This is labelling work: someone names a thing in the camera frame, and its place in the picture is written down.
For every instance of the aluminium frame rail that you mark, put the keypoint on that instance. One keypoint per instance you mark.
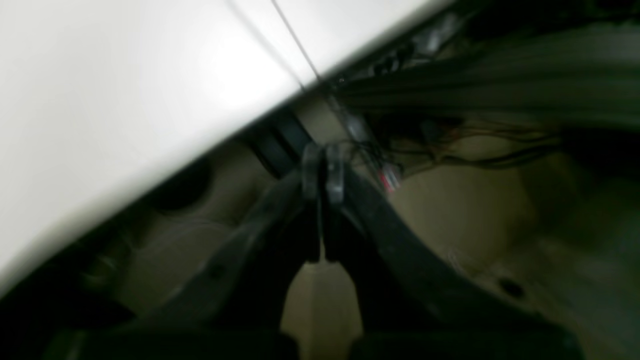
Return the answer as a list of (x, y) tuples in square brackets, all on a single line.
[(584, 78)]

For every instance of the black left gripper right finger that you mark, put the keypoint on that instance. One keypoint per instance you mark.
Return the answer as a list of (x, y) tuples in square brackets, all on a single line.
[(412, 305)]

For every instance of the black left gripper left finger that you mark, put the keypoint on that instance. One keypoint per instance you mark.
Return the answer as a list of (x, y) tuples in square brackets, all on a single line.
[(232, 308)]

